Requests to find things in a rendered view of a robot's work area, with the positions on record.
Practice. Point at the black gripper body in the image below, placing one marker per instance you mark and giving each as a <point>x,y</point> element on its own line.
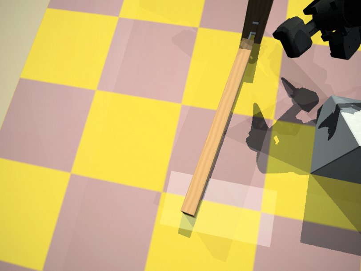
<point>295,36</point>

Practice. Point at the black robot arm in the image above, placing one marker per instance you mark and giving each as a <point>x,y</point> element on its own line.
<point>343,46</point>

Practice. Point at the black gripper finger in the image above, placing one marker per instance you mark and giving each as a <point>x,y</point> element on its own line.
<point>275,35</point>
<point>307,10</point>

